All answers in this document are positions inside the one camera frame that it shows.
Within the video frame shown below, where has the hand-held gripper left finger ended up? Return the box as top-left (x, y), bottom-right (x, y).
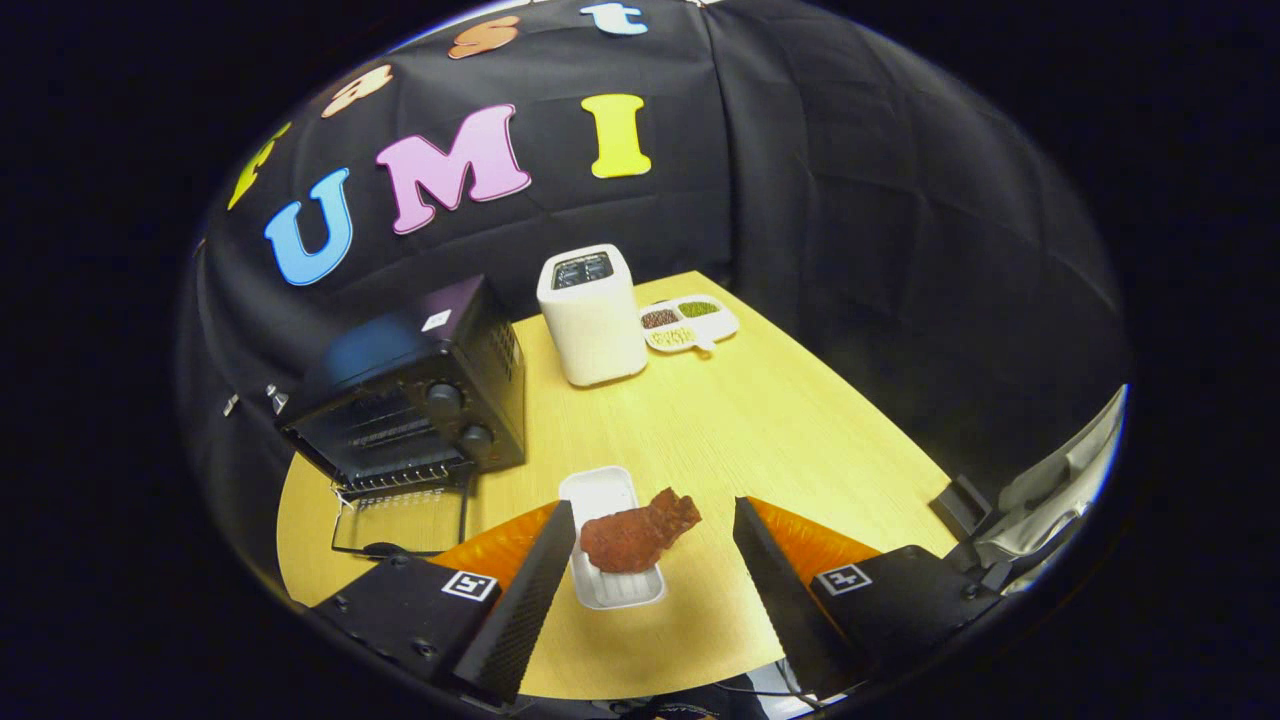
top-left (310, 500), bottom-right (578, 706)

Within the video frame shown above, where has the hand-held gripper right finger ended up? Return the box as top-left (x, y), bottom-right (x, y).
top-left (733, 496), bottom-right (1001, 701)

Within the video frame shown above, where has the red meat slice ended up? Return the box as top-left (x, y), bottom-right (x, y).
top-left (580, 487), bottom-right (703, 574)

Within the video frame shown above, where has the black toaster oven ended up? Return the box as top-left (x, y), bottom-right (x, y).
top-left (275, 275), bottom-right (528, 556)

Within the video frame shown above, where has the white bread toaster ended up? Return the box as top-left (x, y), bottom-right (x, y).
top-left (536, 244), bottom-right (649, 388)

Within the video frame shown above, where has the white plastic tray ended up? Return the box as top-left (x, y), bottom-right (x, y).
top-left (558, 466), bottom-right (667, 611)

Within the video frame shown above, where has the white divided dish of beans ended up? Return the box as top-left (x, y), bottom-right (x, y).
top-left (640, 294), bottom-right (741, 354)

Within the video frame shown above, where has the white cloth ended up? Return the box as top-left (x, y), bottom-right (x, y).
top-left (975, 385), bottom-right (1129, 571)

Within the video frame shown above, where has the black backdrop cloth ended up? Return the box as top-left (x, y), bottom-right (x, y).
top-left (180, 0), bottom-right (1131, 501)

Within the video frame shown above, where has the black bracket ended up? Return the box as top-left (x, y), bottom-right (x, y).
top-left (930, 475), bottom-right (996, 541)

